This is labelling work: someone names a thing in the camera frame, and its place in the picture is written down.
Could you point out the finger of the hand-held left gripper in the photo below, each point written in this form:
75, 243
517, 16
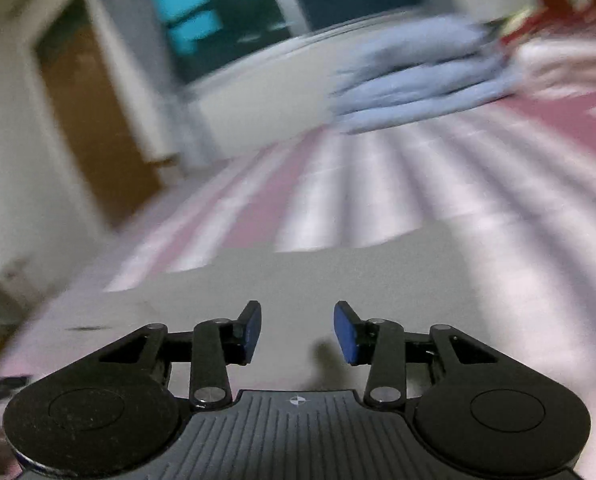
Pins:
3, 387

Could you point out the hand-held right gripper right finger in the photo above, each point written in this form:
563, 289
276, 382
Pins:
345, 332

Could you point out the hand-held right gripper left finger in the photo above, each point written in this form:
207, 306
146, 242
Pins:
252, 330

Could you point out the grey pants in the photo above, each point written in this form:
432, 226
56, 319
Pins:
288, 280

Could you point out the striped pink bed sheet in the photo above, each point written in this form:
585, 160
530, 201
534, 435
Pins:
378, 185

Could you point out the brown wooden door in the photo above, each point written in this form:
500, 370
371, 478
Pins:
93, 125

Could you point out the folded light blue duvet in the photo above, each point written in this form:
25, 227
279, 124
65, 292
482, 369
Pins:
418, 80

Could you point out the grey curtain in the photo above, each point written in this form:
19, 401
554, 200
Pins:
138, 60

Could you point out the sliding glass window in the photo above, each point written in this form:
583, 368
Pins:
258, 10

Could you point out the folded white quilt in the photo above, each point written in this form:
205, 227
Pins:
563, 70

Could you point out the stack of red folded clothes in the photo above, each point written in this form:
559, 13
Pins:
553, 25

